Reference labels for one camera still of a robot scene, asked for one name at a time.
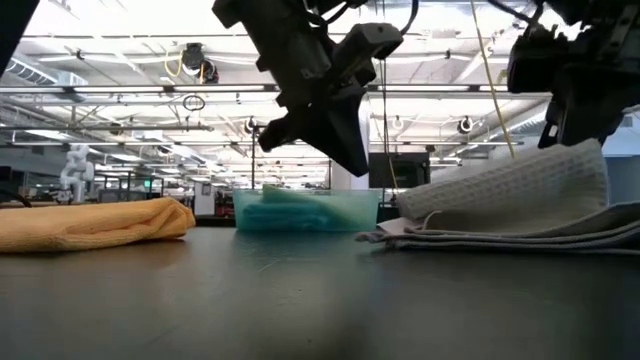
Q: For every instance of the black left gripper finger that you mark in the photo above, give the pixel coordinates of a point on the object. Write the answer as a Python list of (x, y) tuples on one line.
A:
[(340, 135)]

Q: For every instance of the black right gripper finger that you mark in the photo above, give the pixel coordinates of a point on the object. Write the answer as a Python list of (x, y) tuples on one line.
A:
[(585, 130)]

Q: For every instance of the teal plastic bin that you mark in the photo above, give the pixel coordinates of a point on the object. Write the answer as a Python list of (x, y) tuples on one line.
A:
[(360, 210)]

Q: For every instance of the grey waffle-weave towel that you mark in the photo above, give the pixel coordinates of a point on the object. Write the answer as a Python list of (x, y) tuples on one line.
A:
[(500, 200)]

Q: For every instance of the orange microfiber towel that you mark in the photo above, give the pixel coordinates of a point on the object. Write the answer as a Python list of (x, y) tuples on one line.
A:
[(90, 225)]

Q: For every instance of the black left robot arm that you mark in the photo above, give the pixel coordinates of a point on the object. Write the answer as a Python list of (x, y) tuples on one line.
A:
[(250, 15)]

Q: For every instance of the white building pillar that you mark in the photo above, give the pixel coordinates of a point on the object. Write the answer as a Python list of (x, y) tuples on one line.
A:
[(356, 182)]

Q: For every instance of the black monitor screen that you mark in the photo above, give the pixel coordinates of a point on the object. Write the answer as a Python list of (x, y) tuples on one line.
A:
[(405, 170)]

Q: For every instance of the white robot figure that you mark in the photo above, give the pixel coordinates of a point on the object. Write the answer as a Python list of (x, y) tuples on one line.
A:
[(77, 172)]

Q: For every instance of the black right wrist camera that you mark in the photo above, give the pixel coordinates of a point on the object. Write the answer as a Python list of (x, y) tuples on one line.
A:
[(535, 62)]

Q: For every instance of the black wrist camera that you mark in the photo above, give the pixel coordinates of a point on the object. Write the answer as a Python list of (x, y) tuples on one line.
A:
[(535, 62), (372, 45)]

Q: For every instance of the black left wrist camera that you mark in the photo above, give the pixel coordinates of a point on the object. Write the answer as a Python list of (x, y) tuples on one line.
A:
[(372, 45)]

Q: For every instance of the black metal rig frame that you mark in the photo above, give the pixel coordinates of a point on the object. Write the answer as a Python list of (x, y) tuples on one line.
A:
[(253, 160)]

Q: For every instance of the black table frame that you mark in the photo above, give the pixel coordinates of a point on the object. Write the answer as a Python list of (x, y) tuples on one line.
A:
[(215, 221)]

